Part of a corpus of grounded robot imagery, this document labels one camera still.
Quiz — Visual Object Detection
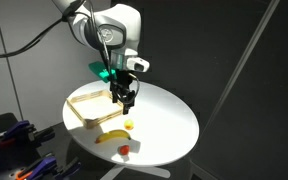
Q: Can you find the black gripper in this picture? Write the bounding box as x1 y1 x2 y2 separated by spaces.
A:
109 68 135 116

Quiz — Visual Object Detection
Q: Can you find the red toy strawberry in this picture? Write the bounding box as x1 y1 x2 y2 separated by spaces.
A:
118 144 131 156

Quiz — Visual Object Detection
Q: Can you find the small yellow-orange toy fruit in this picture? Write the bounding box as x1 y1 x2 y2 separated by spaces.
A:
123 118 135 131

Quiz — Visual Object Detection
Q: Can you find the shallow wooden crate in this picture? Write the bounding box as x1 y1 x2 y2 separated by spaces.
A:
66 88 125 130

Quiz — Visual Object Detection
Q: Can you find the yellow toy banana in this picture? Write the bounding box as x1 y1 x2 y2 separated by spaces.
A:
94 128 132 145

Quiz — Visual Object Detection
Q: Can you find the white table base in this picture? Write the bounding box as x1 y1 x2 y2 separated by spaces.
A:
108 164 172 180

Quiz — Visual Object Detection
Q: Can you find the blue black bar clamp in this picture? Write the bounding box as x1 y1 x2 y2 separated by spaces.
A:
15 154 82 180
0 119 56 148

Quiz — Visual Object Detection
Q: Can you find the black metal mounting plate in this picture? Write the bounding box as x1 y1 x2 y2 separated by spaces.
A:
0 112 85 180

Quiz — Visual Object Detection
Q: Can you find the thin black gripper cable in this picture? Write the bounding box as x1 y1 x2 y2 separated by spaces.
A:
129 75 142 102

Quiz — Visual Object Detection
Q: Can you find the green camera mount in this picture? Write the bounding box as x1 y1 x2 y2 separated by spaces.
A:
88 61 117 84

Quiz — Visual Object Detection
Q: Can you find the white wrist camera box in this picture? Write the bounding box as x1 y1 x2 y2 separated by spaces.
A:
123 56 151 73

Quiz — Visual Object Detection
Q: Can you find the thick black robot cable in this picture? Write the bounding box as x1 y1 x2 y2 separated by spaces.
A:
0 5 86 60

